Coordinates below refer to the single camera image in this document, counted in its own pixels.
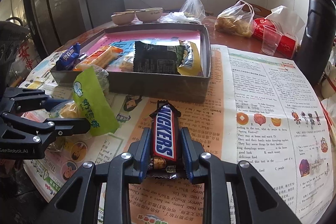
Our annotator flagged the black snack packet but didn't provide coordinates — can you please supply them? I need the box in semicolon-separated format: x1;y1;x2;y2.
133;41;186;75

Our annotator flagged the orange cracker pack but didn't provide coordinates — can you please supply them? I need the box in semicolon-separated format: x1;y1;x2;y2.
74;45;123;71

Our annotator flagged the clear plastic cup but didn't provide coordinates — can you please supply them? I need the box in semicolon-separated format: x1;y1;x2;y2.
261;26;282;56

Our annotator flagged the yellow blue snack bar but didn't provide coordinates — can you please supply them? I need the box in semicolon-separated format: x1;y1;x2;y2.
177;40;203;76

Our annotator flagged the left beige bowl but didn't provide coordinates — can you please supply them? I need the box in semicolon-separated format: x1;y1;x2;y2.
111;11;135;26

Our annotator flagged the right beige bowl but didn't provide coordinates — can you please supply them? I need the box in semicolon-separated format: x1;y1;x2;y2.
135;7;163;23

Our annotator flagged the clear knotted plastic bag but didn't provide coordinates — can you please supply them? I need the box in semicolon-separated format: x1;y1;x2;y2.
159;0;206;24

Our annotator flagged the plastic bag of fried snacks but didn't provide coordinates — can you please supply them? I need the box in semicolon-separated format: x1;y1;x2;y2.
214;0;255;38

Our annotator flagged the clear cookie pack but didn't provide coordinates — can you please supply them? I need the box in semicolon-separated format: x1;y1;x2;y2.
105;52;134;72

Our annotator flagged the green pastry snack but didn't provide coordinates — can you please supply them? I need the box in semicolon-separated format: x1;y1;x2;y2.
50;65;119;136

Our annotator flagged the beige bowl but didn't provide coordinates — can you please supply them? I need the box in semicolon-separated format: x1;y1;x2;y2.
111;11;135;26
135;7;163;23

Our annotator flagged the black thermos bottle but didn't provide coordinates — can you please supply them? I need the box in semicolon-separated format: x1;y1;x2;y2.
294;0;335;86

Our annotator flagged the red package with tissue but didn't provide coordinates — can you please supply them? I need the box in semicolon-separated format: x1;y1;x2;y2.
252;5;305;59

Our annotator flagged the blue Oreo pack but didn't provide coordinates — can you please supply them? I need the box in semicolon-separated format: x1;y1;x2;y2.
56;43;80;71

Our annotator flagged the Snickers bar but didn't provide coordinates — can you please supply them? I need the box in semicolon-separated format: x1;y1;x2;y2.
148;100;183;179

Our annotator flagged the wooden chair back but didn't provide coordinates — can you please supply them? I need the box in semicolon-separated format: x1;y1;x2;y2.
234;0;271;19

